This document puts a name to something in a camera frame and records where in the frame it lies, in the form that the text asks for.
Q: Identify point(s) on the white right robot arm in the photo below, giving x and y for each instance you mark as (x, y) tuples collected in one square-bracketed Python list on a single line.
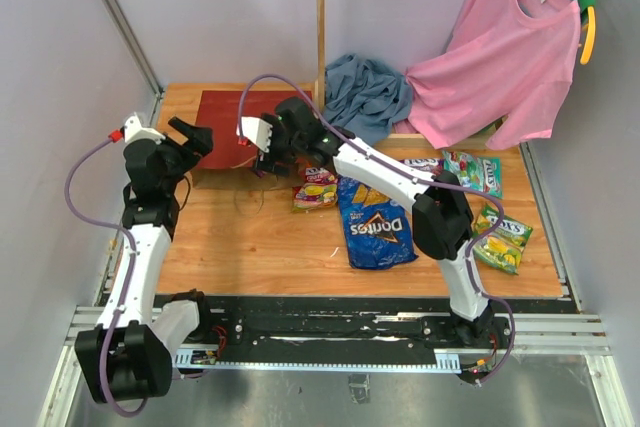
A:
[(440, 213)]

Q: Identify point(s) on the orange Fox's candy bag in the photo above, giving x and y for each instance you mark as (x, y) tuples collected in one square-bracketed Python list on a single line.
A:
[(318, 190)]

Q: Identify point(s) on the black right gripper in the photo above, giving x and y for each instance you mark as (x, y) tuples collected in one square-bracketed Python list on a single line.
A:
[(271, 166)]

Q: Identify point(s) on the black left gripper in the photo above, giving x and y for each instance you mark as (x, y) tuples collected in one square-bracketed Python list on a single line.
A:
[(199, 140)]

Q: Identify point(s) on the wooden rack frame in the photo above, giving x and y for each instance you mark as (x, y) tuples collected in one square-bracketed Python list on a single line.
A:
[(399, 32)]

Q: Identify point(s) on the pink t-shirt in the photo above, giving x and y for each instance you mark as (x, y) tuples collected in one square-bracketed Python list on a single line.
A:
[(508, 60)]

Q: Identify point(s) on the yellow clothes hanger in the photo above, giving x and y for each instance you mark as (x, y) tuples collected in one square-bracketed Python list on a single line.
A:
[(582, 2)]

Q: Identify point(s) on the purple snack bag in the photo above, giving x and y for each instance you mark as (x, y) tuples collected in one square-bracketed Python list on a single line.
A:
[(433, 166)]

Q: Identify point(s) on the green yellow Fox's candy bag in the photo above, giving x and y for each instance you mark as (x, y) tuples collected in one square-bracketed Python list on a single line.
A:
[(503, 248)]

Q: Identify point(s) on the aluminium corner post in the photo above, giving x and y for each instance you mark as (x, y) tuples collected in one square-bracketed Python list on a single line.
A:
[(120, 21)]

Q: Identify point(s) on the blue Doritos chip bag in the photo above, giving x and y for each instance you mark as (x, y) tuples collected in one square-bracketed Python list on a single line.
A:
[(376, 228)]

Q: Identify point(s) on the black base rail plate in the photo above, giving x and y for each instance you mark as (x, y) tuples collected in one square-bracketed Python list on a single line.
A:
[(326, 332)]

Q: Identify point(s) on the blue crumpled shirt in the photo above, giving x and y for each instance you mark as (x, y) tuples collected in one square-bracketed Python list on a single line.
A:
[(366, 97)]

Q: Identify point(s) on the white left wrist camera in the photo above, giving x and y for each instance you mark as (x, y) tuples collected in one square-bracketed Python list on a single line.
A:
[(134, 129)]

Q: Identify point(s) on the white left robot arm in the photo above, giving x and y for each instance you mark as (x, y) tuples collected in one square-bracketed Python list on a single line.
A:
[(128, 355)]

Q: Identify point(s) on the green candy snack bag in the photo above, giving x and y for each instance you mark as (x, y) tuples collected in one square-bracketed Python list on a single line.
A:
[(483, 174)]

